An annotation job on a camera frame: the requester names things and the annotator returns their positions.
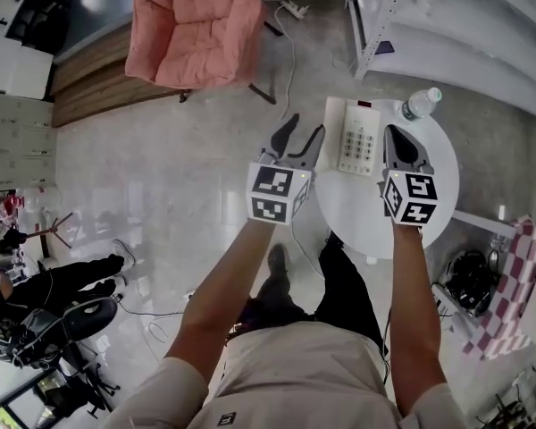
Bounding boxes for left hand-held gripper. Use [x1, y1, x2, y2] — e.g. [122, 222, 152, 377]
[246, 113, 328, 227]

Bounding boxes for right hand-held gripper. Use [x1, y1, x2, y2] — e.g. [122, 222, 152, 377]
[376, 123, 440, 227]

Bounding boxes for white desk telephone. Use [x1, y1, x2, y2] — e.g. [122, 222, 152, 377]
[323, 97, 382, 177]

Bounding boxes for person's right forearm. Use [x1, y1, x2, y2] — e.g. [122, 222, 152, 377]
[390, 223, 448, 415]

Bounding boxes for person's left forearm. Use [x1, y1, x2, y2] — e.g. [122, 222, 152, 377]
[164, 219, 278, 374]

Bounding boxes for clear plastic water bottle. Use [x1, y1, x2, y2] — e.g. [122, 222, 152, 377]
[399, 87, 443, 122]

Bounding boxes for round white table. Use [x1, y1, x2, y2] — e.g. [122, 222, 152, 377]
[314, 97, 460, 259]

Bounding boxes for person's left black shoe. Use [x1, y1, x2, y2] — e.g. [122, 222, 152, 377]
[267, 243, 291, 281]

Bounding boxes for white metal shelf rack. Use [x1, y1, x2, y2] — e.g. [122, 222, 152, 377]
[346, 0, 536, 127]

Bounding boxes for white power strip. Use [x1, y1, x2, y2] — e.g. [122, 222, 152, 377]
[280, 0, 309, 20]

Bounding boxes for person's black trousers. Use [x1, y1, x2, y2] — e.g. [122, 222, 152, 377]
[245, 239, 385, 352]

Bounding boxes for pink padded armchair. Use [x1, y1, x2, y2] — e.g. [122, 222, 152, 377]
[124, 0, 278, 105]

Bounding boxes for pink checkered cloth table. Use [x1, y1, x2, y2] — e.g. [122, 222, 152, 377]
[462, 214, 536, 361]

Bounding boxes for brown wooden step platform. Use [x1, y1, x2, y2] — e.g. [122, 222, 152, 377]
[48, 22, 184, 129]

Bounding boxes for person's beige shirt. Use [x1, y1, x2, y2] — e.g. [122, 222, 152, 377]
[100, 322, 468, 429]

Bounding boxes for red metal stand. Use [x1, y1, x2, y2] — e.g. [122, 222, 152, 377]
[26, 212, 75, 252]

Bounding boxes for black office chair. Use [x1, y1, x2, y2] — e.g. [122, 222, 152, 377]
[8, 295, 121, 419]

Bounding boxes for white locker cabinet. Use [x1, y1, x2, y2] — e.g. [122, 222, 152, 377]
[0, 91, 57, 191]

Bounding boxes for white board panel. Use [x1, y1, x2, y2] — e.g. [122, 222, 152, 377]
[0, 36, 54, 102]

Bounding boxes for white power cable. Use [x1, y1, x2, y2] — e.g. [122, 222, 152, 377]
[274, 4, 298, 120]

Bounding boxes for black cable bundle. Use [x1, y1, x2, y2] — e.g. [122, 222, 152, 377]
[444, 250, 501, 316]

